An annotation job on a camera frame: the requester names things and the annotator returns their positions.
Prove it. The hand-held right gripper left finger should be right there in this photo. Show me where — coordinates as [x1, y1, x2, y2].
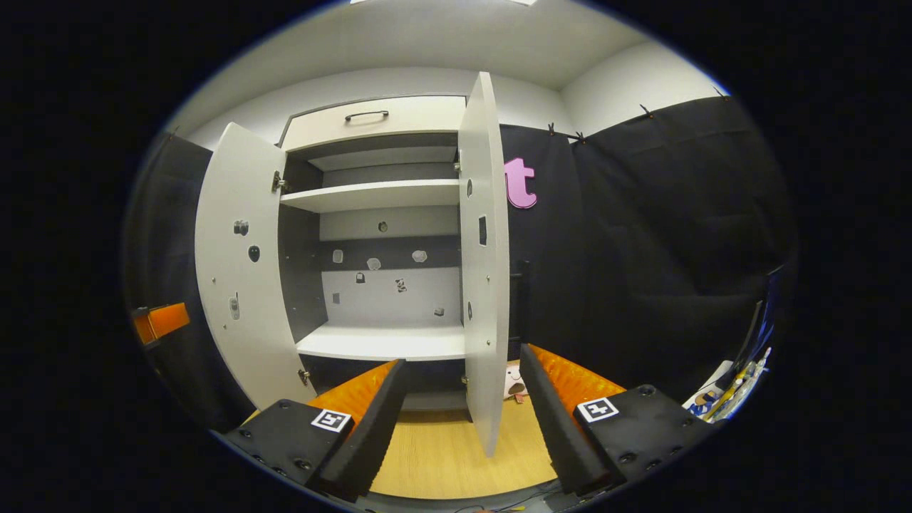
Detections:
[222, 358, 407, 499]

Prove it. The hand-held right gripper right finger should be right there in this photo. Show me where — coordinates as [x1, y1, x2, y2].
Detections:
[519, 343, 717, 496]

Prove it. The beige cabinet door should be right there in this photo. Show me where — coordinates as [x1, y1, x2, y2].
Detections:
[195, 123, 318, 413]
[457, 71, 512, 458]

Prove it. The beige double-door shoe cabinet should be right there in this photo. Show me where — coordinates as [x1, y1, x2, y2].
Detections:
[274, 94, 471, 414]

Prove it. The small white pink toy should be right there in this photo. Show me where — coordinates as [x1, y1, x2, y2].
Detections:
[504, 362, 529, 404]

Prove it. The small white blue box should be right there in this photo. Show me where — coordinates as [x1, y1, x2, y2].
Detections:
[684, 360, 735, 418]

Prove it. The black backdrop cloth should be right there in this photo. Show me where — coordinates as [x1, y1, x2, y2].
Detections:
[123, 96, 795, 428]

